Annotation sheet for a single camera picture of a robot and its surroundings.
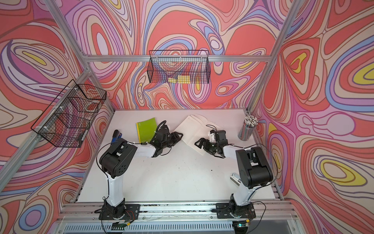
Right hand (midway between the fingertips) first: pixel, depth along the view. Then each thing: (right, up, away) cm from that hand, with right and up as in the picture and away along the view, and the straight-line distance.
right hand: (200, 149), depth 94 cm
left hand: (-11, +8, +2) cm, 14 cm away
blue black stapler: (-58, +8, +6) cm, 59 cm away
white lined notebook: (-4, +14, +10) cm, 18 cm away
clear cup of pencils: (+31, +17, -6) cm, 36 cm away
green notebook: (-39, +12, +10) cm, 42 cm away
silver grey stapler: (+19, -14, -12) cm, 27 cm away
